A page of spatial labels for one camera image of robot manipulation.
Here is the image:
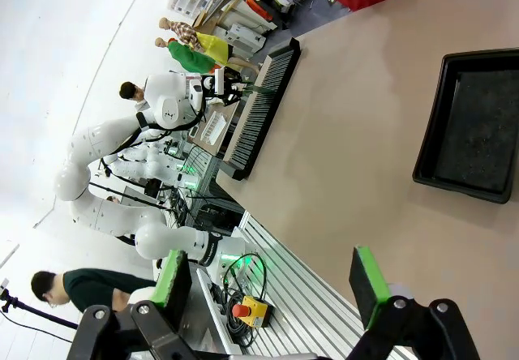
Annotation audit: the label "mannequin in green shirt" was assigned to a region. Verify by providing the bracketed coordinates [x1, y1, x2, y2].
[154, 37, 223, 74]

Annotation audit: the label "white wire basket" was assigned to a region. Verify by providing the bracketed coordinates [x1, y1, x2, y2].
[199, 111, 227, 147]

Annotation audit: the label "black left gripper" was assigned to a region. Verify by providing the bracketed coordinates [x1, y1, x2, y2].
[201, 72, 229, 105]

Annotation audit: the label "black coiled cable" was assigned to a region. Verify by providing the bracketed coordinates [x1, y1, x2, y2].
[221, 253, 269, 347]

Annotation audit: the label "black slotted PCB rack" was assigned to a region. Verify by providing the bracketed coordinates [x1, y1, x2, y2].
[221, 37, 302, 182]

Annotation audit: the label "person in dark green shirt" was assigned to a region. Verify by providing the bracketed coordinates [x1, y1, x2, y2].
[31, 268, 158, 313]

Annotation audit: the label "black-haired person white shirt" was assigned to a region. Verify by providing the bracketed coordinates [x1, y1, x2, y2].
[118, 81, 149, 114]

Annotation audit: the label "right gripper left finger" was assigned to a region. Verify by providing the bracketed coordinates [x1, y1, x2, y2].
[66, 249, 195, 360]

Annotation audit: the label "clear plastic organizer box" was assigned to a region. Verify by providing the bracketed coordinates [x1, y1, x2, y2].
[169, 0, 212, 19]

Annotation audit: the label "mannequin in plaid and yellow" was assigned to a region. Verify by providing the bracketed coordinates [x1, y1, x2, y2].
[158, 16, 235, 68]

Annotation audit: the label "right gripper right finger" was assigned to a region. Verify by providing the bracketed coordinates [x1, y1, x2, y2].
[348, 246, 482, 360]

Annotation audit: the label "black plastic tray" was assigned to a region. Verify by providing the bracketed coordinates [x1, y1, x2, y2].
[412, 47, 519, 205]

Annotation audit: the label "yellow emergency stop box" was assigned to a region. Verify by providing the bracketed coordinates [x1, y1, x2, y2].
[232, 294, 271, 329]

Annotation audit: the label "black camera tripod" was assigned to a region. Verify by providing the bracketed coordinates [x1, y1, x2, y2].
[0, 278, 79, 331]

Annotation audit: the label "white machine box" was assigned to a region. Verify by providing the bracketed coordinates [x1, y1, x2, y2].
[224, 22, 268, 54]

